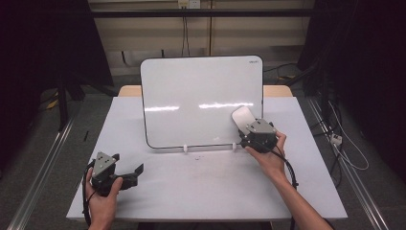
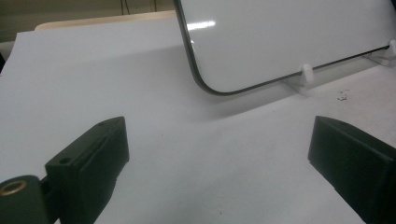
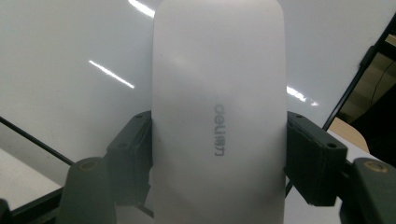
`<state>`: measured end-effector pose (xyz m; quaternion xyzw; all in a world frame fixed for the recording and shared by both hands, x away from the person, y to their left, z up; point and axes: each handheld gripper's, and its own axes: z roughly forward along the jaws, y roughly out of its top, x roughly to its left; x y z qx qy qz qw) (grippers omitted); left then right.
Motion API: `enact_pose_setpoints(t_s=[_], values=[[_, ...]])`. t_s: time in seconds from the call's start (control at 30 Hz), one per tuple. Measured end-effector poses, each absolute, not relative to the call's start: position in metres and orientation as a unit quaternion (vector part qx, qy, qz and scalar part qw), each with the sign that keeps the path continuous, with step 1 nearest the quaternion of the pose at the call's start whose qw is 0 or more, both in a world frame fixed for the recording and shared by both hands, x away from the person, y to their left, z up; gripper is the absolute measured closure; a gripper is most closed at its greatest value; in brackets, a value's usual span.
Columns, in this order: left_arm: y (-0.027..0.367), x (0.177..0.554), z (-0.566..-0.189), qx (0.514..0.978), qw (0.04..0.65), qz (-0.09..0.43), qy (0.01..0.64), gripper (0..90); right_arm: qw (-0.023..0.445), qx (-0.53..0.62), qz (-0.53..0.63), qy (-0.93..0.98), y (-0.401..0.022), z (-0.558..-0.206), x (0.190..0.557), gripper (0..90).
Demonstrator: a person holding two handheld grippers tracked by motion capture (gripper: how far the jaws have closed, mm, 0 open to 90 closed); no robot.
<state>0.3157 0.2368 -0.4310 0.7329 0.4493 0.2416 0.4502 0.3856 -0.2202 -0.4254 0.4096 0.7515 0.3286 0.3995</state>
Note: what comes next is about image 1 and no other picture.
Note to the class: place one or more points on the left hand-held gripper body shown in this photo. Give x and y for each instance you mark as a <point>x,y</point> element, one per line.
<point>102,164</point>

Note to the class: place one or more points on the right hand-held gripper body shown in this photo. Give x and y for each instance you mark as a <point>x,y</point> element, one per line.
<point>261,135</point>

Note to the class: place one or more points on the white whiteboard eraser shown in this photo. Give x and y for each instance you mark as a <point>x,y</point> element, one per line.
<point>242,116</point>

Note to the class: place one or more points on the white whiteboard with dark frame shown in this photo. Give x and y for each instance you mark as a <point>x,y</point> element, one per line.
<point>191,86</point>

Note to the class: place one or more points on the person's right hand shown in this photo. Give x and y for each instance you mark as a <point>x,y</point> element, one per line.
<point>271,163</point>

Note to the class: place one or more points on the person's left hand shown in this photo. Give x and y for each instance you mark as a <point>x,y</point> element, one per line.
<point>102,207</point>

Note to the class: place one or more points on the white whiteboard stand foot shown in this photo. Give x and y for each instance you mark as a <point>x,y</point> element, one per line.
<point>234,146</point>
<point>185,148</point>

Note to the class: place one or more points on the small black pen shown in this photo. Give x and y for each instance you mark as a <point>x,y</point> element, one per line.
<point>85,135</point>

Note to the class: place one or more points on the white table cover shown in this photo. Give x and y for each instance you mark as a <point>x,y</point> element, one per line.
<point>198,185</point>

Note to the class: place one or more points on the wooden table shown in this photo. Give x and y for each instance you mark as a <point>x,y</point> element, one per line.
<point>129,91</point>

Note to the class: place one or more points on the black metal stand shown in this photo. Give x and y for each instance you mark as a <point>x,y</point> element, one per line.
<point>63,102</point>

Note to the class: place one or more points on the white power strip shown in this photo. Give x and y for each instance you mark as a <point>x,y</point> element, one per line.
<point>336,139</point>

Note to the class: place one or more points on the black curtain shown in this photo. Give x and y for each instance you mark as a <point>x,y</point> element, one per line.
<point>41,48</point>
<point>367,64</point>

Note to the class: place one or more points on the black horizontal metal bar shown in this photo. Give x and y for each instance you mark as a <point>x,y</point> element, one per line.
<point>159,13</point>

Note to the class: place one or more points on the silver metal floor rail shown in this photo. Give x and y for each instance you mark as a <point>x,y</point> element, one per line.
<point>38,179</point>
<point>360,191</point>

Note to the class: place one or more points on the white wall socket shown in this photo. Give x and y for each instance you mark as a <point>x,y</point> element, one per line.
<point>189,4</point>

